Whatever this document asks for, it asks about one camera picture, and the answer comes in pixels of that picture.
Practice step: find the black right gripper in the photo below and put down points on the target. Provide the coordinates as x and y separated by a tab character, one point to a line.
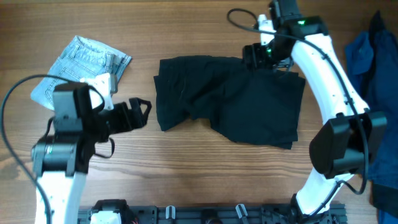
257	61

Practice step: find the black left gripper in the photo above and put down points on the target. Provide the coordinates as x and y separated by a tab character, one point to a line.
139	119

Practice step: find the black shorts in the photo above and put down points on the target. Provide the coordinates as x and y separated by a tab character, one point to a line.
260	107

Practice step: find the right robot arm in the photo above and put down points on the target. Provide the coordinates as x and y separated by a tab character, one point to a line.
351	134

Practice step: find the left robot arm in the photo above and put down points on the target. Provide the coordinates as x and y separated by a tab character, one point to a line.
61	160

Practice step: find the folded light blue jeans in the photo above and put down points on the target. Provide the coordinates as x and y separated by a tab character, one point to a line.
88	58

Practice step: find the blue garment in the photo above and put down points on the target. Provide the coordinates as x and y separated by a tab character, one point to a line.
371	61

